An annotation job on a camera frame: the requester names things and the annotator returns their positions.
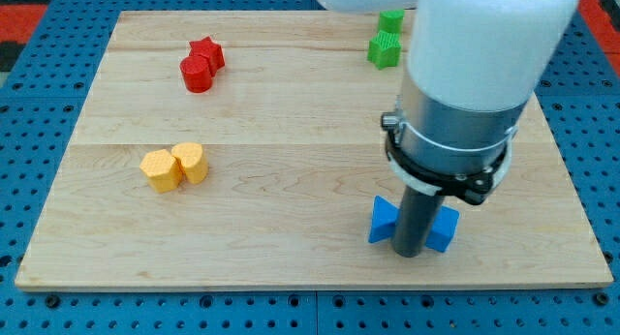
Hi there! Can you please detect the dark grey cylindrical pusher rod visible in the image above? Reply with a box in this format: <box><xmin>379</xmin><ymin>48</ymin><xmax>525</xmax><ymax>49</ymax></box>
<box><xmin>391</xmin><ymin>187</ymin><xmax>445</xmax><ymax>258</ymax></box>

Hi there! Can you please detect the blue cube block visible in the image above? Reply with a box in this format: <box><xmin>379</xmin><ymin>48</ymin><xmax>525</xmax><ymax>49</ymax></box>
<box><xmin>425</xmin><ymin>206</ymin><xmax>460</xmax><ymax>253</ymax></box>

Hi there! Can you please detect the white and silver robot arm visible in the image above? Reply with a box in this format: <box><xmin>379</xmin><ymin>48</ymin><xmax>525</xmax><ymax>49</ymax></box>
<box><xmin>317</xmin><ymin>0</ymin><xmax>579</xmax><ymax>257</ymax></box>

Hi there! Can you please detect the blue triangle block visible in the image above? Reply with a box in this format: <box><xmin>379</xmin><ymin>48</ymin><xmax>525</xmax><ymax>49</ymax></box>
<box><xmin>368</xmin><ymin>196</ymin><xmax>399</xmax><ymax>244</ymax></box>

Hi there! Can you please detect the green star block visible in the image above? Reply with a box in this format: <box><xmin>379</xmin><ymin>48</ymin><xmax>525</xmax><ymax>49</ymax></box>
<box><xmin>367</xmin><ymin>30</ymin><xmax>402</xmax><ymax>70</ymax></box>

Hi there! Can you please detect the light wooden board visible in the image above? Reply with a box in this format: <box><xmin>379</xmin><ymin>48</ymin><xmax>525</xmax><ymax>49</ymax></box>
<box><xmin>15</xmin><ymin>11</ymin><xmax>613</xmax><ymax>292</ymax></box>

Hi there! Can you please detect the yellow heart block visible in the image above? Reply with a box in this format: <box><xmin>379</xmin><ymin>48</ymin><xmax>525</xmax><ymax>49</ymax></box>
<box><xmin>171</xmin><ymin>142</ymin><xmax>208</xmax><ymax>184</ymax></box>

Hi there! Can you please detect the yellow hexagon block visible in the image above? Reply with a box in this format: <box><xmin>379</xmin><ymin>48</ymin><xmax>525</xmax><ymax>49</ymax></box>
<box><xmin>139</xmin><ymin>149</ymin><xmax>183</xmax><ymax>193</ymax></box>

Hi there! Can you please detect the red star block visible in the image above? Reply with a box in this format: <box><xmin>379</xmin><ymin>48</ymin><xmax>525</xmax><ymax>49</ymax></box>
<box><xmin>190</xmin><ymin>36</ymin><xmax>226</xmax><ymax>76</ymax></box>

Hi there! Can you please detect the red cylinder block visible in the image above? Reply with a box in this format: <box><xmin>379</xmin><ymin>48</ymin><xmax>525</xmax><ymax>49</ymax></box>
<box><xmin>179</xmin><ymin>55</ymin><xmax>212</xmax><ymax>93</ymax></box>

